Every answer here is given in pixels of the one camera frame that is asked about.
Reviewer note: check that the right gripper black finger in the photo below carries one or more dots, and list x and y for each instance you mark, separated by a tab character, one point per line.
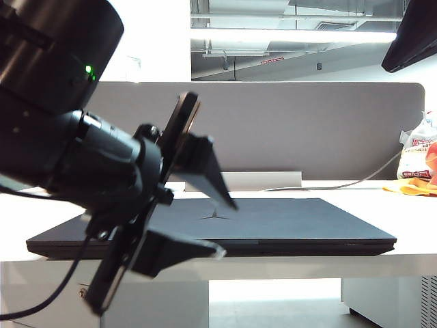
416	34

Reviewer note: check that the left gripper white-tipped finger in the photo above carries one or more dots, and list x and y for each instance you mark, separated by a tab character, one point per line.
170	253

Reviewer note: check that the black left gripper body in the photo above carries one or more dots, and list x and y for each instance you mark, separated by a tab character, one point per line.
184	109

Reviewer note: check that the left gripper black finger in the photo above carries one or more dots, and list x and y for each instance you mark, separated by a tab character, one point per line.
205	164

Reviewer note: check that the black laptop computer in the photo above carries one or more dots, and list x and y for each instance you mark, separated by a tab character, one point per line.
307	225

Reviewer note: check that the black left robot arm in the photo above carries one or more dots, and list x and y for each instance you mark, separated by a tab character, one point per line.
51	51

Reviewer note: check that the white drawer cabinet with lock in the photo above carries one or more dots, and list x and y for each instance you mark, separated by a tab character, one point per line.
164	304

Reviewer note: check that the small hanging ceiling sensor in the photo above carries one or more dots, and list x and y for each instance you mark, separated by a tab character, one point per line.
226	66

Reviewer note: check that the grey hanging ceiling tray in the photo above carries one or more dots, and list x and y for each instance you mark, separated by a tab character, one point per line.
239	53

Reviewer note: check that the ceiling air vent grille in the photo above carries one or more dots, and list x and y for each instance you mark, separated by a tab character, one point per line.
336	26

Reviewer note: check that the red ceiling sign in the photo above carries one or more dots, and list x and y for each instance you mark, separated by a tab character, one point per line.
273	61

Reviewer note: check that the grey fabric desk divider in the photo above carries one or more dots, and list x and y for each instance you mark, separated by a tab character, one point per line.
307	130

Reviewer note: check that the long ceiling light strip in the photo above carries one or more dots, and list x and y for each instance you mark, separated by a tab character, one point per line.
290	36

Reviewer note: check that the white printed plastic bag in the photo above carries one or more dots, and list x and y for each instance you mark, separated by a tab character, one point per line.
413	164

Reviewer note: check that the yellow cloth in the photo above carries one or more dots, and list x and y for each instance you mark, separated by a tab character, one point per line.
406	188

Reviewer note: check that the white cabinet with vent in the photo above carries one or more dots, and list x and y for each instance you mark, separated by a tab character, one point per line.
382	297

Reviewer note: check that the dark ceiling security camera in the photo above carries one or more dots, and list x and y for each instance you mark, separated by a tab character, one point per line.
319	66

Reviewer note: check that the silver ventilation duct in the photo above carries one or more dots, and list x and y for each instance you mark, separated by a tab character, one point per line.
300	45

